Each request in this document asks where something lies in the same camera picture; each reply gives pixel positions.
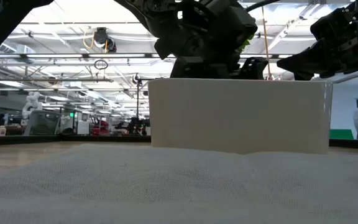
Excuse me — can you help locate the green board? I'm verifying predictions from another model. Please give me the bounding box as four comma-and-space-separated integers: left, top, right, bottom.
329, 128, 355, 140

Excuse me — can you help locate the black metal table frame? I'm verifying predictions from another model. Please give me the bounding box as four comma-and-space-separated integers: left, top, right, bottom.
0, 134, 358, 151

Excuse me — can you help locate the red machine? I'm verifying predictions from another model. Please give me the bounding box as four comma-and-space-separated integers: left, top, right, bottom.
90, 118, 111, 136

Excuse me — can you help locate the black hanging ceiling device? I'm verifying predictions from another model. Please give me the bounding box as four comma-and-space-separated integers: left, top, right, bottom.
92, 27, 118, 54

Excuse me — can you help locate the black background robot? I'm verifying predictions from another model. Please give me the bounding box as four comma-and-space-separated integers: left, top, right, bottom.
115, 116, 151, 136

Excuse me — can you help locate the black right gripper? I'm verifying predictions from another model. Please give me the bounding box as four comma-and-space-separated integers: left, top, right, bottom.
277, 0, 358, 82

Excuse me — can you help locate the black pole stand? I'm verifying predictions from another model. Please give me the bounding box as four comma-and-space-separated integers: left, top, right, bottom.
131, 73, 144, 121

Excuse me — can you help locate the yellow cable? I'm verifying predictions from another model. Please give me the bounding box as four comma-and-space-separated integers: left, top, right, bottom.
261, 6, 273, 80

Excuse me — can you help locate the black coiled cable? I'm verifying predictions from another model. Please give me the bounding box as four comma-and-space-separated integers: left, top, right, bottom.
93, 58, 109, 71

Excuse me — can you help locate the pale plastic tupperware container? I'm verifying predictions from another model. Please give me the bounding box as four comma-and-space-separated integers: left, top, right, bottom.
147, 77, 334, 156

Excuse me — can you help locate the grey cloth mat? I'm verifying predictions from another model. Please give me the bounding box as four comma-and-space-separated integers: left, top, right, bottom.
0, 142, 358, 224

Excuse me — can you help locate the white cabinet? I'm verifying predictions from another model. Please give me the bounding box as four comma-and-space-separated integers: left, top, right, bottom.
61, 111, 91, 136

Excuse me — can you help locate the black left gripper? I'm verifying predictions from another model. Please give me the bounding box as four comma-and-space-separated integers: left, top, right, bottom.
154, 0, 269, 80

